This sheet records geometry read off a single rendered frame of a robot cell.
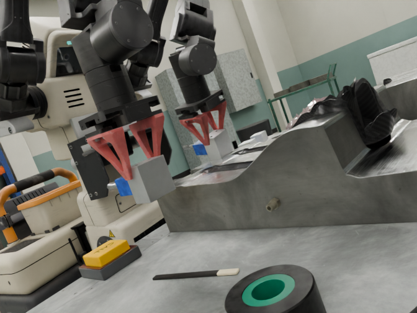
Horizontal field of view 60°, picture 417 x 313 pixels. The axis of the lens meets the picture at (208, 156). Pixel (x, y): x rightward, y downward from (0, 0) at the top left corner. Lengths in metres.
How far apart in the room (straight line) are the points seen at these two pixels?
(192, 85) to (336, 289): 0.51
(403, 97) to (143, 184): 0.57
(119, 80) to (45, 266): 0.81
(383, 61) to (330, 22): 1.95
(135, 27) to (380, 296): 0.38
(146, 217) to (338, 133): 0.69
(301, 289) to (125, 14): 0.35
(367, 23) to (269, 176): 8.10
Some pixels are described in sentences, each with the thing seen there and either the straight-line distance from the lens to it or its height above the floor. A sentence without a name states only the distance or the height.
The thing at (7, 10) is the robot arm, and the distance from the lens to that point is 0.87.
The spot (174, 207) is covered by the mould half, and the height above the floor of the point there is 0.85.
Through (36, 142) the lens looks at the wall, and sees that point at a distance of 6.07.
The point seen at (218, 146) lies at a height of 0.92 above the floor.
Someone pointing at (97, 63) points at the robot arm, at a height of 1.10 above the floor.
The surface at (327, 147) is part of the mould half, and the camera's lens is 0.45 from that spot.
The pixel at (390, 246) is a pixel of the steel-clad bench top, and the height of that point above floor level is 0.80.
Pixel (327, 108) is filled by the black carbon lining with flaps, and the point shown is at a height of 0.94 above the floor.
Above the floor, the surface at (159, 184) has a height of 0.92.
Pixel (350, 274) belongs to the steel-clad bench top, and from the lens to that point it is 0.39.
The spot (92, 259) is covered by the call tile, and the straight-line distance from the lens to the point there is 0.65.
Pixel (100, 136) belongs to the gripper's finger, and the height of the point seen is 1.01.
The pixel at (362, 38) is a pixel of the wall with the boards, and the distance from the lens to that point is 8.64.
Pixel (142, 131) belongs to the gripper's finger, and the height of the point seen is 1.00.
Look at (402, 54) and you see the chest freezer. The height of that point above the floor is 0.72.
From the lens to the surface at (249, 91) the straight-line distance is 7.79.
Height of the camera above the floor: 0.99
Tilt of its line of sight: 7 degrees down
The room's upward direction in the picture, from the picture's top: 21 degrees counter-clockwise
